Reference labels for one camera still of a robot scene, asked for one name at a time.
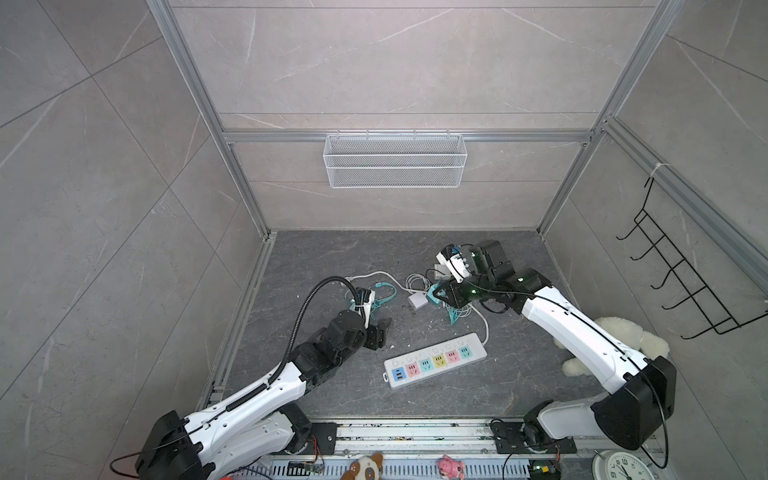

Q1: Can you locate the teal charger cube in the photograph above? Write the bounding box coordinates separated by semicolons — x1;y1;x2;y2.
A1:
427;281;449;304

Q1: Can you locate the brown white plush toy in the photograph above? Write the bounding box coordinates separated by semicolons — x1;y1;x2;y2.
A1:
341;452;384;480

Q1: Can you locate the white wire mesh basket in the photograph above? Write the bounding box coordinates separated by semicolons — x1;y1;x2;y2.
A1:
323;134;468;189

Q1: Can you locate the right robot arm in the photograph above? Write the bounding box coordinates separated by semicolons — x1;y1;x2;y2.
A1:
434;240;677;451

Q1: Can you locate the black wall hook rack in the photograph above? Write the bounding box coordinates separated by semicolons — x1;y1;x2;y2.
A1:
616;178;767;341

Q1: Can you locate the white multicolour power strip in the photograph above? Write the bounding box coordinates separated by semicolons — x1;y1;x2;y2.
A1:
383;333;488;389

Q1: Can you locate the teal multi-head cable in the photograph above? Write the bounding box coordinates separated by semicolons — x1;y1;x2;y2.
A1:
344;281;466;326

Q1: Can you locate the pink plush toy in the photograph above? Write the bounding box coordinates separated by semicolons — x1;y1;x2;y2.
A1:
437;455;466;480

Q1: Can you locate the white charger cube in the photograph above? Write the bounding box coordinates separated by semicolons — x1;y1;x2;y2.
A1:
408;292;429;311

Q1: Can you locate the white alarm clock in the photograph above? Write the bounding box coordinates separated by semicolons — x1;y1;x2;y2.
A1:
592;450;655;480

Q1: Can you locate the white plush dog toy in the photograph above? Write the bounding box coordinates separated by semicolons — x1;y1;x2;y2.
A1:
562;317;670;377

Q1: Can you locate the white power strip cord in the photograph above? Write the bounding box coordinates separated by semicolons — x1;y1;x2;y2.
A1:
345;271;491;347

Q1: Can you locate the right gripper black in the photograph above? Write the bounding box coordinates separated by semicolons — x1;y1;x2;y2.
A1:
432;269;495;309

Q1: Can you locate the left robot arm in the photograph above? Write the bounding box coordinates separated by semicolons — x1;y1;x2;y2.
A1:
126;276;390;479

